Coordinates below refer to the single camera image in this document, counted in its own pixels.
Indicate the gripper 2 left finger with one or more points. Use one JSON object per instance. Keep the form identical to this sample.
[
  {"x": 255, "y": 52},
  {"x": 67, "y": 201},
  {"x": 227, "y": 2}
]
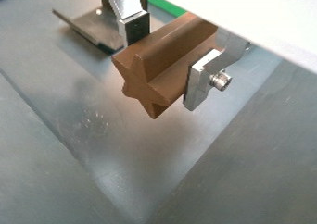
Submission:
[{"x": 132, "y": 20}]

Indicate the gripper 2 silver right finger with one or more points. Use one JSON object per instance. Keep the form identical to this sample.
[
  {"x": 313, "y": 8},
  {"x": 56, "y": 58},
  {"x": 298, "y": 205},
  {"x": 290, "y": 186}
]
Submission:
[{"x": 206, "y": 73}]

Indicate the brown star prism block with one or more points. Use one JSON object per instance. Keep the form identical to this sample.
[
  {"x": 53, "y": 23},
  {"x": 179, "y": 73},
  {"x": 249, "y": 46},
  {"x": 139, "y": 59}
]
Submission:
[{"x": 154, "y": 64}]

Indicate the green shape sorter base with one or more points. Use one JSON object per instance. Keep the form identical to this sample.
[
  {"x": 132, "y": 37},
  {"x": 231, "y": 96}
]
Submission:
[{"x": 168, "y": 7}]

